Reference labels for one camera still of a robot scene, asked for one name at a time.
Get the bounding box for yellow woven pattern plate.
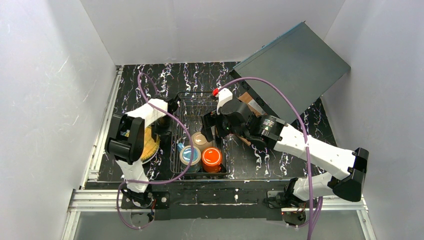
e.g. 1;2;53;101
140;126;160;164

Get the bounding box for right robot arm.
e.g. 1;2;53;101
201;99;369;207

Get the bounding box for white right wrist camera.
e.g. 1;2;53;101
211;87;233;115

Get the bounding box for orange ceramic mug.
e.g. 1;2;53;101
201;147;227;174

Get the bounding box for purple cable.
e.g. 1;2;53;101
115;72;195;231
213;76;324;240

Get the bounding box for beige ceramic bowl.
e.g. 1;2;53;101
191;131;214;153

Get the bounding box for dark grey tilted panel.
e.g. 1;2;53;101
229;22;351;123

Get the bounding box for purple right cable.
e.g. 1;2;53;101
213;76;324;240

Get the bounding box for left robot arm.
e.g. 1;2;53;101
105;96;181;208

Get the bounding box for blue butterfly mug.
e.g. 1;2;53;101
177;143;202;173

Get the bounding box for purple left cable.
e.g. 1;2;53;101
115;72;195;231

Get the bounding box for black wire dish rack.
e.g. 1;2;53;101
170;91;231;179

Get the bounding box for wooden base board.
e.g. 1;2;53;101
236;91;266;147

